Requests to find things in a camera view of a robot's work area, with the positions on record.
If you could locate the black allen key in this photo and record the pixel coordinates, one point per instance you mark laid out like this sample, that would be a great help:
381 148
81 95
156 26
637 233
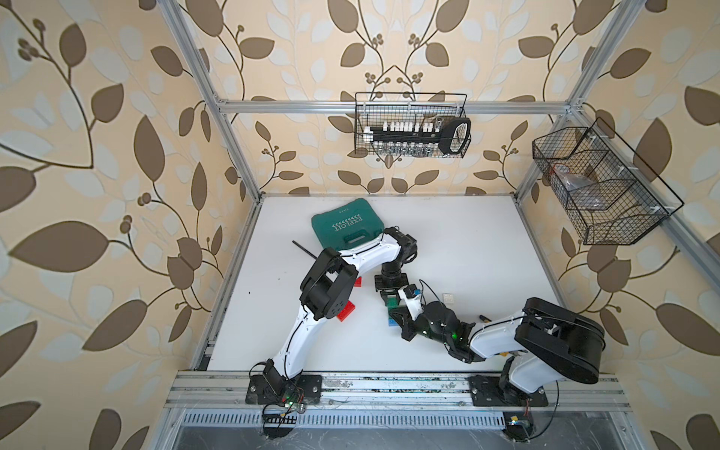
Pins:
304 249

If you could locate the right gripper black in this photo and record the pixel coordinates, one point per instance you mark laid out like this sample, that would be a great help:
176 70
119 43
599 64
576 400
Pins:
405 322

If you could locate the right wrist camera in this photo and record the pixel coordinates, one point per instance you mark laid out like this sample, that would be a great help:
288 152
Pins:
412 297

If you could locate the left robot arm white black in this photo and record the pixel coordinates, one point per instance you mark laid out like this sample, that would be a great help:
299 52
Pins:
325 294

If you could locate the side wire basket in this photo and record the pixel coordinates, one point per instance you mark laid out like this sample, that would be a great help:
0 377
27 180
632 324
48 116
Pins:
611 193

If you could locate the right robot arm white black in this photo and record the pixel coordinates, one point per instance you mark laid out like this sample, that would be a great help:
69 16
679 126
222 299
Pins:
545 343

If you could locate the green plastic tool case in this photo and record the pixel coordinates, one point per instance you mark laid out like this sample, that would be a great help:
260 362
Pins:
348 226

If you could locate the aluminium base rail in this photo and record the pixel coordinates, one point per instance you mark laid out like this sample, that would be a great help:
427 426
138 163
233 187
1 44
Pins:
387 391

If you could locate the socket bit set holder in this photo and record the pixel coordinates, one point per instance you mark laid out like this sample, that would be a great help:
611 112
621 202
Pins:
439 137

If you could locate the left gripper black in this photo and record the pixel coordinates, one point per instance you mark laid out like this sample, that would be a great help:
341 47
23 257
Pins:
385 285

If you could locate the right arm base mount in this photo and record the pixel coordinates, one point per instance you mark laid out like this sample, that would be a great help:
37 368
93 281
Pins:
497 391

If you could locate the rear wire basket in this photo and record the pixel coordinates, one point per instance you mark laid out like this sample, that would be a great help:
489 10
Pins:
374 108

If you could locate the plastic bag in basket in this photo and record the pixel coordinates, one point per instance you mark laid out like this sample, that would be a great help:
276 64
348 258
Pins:
576 191

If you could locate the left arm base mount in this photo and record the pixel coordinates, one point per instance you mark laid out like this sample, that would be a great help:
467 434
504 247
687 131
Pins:
268 386

